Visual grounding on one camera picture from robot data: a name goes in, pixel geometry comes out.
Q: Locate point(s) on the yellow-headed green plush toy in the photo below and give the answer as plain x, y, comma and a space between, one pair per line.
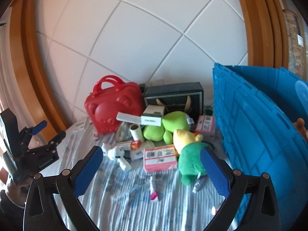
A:
190, 158

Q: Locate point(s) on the green bottle cap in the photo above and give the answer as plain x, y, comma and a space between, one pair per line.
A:
209, 111

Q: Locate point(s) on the small white green box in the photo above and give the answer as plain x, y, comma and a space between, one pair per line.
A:
154, 110

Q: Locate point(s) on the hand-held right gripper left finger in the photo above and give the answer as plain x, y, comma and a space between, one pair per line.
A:
87, 173

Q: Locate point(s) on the white plastic packaging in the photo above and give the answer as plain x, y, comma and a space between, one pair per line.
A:
81, 125

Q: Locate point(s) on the white cardboard tube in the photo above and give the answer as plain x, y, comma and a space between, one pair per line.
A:
136, 132

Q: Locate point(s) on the pink labelled box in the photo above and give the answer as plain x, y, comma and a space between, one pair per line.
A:
158, 158

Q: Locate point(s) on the small pink tube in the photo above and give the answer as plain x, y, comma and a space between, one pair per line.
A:
154, 196

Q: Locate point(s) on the wooden frame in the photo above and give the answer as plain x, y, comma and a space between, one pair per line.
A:
36, 65

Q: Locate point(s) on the clear plastic packet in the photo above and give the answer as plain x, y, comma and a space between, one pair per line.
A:
124, 132

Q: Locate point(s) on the white dog figurine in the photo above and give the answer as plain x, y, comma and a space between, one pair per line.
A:
115, 152

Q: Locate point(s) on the long white box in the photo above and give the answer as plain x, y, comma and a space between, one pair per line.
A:
127, 118

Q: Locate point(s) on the red bear toy suitcase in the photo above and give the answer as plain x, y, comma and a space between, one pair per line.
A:
108, 110

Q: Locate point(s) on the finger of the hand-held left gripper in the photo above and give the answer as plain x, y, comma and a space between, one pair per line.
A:
57, 137
39, 126

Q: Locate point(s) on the rolled patterned carpet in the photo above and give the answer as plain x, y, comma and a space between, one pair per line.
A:
296, 53

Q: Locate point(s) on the blue plastic crate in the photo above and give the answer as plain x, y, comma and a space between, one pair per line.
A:
252, 125

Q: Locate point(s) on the striped bed sheet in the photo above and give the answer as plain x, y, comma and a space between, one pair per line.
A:
120, 209

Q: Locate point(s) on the person's left hand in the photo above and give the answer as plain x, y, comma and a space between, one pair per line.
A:
14, 192

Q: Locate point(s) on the pink barcode box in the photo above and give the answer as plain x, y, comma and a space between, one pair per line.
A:
204, 125

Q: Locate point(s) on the dark green gift box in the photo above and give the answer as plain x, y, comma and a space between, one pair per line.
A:
173, 93

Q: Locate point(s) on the small red white packet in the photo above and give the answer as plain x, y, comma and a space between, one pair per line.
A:
215, 209

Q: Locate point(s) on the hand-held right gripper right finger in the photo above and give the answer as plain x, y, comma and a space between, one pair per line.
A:
215, 173

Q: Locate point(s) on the lime green plush toy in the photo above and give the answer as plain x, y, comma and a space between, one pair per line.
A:
173, 122

